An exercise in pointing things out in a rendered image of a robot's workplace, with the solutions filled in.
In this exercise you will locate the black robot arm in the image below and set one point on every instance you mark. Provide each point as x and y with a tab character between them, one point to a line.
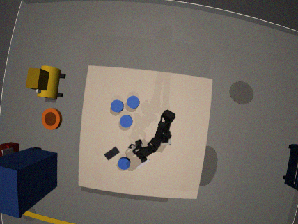
162	135

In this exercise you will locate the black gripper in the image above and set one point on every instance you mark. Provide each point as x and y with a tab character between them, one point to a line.
138	145

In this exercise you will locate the blue disc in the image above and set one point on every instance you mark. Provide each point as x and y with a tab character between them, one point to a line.
126	121
123	163
117	106
133	102

